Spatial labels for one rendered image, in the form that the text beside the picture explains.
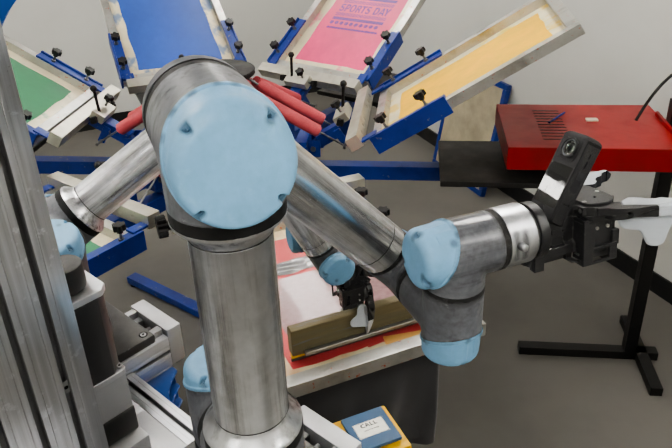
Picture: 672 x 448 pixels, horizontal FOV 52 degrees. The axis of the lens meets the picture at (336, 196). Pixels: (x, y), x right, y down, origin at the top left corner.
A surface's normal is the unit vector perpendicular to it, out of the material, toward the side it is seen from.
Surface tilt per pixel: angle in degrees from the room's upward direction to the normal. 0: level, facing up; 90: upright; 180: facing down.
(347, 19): 32
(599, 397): 0
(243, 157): 82
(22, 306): 90
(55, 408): 90
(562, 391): 0
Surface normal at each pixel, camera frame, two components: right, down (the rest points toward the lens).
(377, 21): -0.34, -0.55
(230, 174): 0.37, 0.29
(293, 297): -0.04, -0.89
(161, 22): 0.18, -0.54
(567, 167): -0.84, -0.30
